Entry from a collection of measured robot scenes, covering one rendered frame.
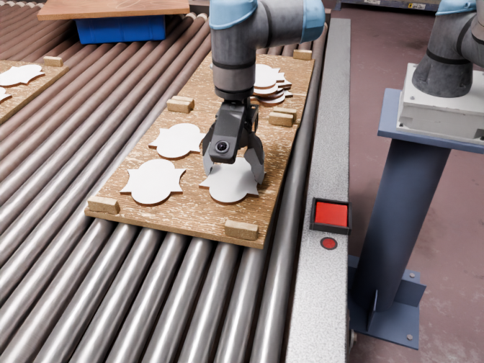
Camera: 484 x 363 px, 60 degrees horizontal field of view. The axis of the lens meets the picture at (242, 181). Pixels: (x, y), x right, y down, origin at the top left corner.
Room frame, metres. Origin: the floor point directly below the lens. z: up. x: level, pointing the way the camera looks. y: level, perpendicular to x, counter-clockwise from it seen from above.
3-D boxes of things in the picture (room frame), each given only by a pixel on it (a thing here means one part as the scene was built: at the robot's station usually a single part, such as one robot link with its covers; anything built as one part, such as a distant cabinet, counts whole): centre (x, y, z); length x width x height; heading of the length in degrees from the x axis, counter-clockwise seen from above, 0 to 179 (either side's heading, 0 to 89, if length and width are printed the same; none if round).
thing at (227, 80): (0.68, 0.02, 1.16); 0.08 x 0.08 x 0.05
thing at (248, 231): (0.51, 0.00, 0.95); 0.06 x 0.02 x 0.03; 76
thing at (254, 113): (0.69, 0.01, 1.08); 0.09 x 0.08 x 0.12; 166
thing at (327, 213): (0.58, -0.17, 0.92); 0.06 x 0.06 x 0.01; 78
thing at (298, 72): (1.14, -0.02, 0.93); 0.41 x 0.35 x 0.02; 167
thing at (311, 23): (0.73, -0.07, 1.24); 0.11 x 0.11 x 0.08; 21
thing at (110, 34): (1.62, 0.45, 0.97); 0.31 x 0.31 x 0.10; 9
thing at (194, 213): (0.73, 0.08, 0.93); 0.41 x 0.35 x 0.02; 166
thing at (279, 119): (0.89, -0.10, 0.95); 0.06 x 0.02 x 0.03; 76
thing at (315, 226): (0.58, -0.17, 0.92); 0.08 x 0.08 x 0.02; 78
